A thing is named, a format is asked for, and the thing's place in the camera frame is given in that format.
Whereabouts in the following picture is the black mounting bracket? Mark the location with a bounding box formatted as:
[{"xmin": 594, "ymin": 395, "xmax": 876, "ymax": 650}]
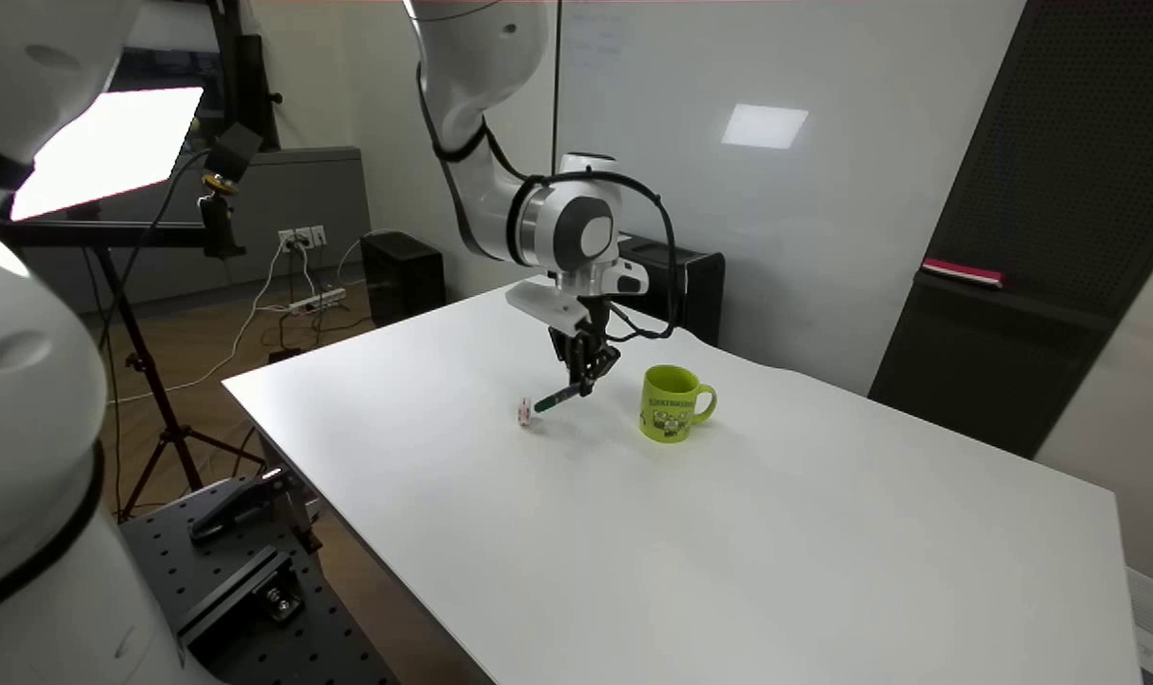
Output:
[{"xmin": 174, "ymin": 545, "xmax": 308, "ymax": 638}]

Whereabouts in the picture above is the dark tall cabinet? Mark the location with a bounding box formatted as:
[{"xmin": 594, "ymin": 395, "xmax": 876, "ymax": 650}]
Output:
[{"xmin": 866, "ymin": 0, "xmax": 1153, "ymax": 461}]

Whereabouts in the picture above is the black perforated breadboard base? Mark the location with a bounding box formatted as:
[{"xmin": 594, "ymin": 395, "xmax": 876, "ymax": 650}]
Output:
[{"xmin": 121, "ymin": 469, "xmax": 404, "ymax": 685}]

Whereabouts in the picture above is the grey wall panel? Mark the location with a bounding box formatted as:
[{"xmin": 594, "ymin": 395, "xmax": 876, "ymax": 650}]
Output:
[{"xmin": 37, "ymin": 145, "xmax": 372, "ymax": 327}]

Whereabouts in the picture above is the black camera on stand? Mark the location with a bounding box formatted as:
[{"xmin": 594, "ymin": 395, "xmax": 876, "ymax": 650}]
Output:
[{"xmin": 192, "ymin": 120, "xmax": 266, "ymax": 262}]

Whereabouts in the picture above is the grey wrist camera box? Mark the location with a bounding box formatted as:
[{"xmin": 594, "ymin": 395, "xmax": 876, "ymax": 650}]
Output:
[{"xmin": 504, "ymin": 277, "xmax": 588, "ymax": 333}]

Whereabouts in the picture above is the pink item on cabinet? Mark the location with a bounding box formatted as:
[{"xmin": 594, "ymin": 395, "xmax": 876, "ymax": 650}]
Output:
[{"xmin": 919, "ymin": 256, "xmax": 1009, "ymax": 293}]

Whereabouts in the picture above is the bright studio light panel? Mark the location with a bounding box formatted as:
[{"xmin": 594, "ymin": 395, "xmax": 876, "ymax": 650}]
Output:
[{"xmin": 6, "ymin": 85, "xmax": 210, "ymax": 229}]

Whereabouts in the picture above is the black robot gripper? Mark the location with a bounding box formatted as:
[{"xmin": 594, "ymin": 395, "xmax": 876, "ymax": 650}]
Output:
[{"xmin": 542, "ymin": 295, "xmax": 629, "ymax": 398}]

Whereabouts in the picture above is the black clamp handle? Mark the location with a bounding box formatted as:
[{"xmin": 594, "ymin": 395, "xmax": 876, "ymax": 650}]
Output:
[{"xmin": 186, "ymin": 470, "xmax": 290, "ymax": 550}]

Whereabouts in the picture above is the black metal frame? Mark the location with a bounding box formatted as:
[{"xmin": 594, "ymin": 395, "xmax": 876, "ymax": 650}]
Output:
[{"xmin": 200, "ymin": 0, "xmax": 286, "ymax": 156}]

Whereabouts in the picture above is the black tripod stand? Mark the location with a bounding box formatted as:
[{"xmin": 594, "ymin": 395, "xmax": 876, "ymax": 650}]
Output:
[{"xmin": 74, "ymin": 239, "xmax": 277, "ymax": 526}]

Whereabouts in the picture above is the white power cable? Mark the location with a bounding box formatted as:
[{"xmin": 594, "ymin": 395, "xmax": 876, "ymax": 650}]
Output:
[{"xmin": 114, "ymin": 239, "xmax": 349, "ymax": 411}]

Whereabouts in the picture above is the lime green mug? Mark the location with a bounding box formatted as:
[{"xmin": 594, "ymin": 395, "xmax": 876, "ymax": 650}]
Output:
[{"xmin": 634, "ymin": 362, "xmax": 717, "ymax": 446}]

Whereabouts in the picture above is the white power strip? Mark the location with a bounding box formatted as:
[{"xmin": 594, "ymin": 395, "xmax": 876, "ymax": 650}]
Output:
[{"xmin": 286, "ymin": 286, "xmax": 349, "ymax": 317}]

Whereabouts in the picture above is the large black box unit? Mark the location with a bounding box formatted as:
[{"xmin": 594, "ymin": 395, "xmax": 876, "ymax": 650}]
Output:
[{"xmin": 603, "ymin": 233, "xmax": 725, "ymax": 348}]

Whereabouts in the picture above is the small black box unit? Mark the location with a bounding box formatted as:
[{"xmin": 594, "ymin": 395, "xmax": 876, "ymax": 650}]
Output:
[{"xmin": 356, "ymin": 229, "xmax": 447, "ymax": 327}]

